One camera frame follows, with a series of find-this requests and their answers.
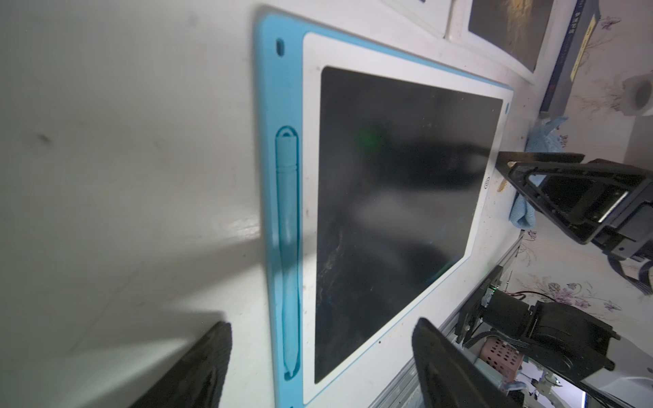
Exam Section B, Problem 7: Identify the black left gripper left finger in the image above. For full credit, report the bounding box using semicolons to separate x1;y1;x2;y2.
132;321;232;408

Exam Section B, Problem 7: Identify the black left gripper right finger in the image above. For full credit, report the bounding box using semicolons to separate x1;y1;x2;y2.
412;318;518;408

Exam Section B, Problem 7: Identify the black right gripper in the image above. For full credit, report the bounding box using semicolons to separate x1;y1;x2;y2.
497;151;652;245

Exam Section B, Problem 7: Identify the light blue microfiber cloth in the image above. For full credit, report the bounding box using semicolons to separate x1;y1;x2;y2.
508;116;570;231

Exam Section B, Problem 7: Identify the blue framed drawing tablet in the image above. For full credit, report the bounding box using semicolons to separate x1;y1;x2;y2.
253;13;514;407

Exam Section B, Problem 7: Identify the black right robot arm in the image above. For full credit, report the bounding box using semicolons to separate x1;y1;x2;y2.
455;151;652;407

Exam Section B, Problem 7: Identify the right white framed tablet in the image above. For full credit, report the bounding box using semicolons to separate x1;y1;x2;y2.
447;0;560;84

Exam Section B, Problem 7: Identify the white framed tablet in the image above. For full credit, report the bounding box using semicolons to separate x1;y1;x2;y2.
447;0;560;84
384;0;452;38

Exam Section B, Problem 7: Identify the left white framed tablet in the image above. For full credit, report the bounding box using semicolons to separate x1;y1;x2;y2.
384;0;452;38

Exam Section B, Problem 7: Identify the teal tablet stylus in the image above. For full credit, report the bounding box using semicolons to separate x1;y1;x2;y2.
275;126;301;381

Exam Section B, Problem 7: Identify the dark blue book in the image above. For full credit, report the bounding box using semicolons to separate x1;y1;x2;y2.
540;0;601;118

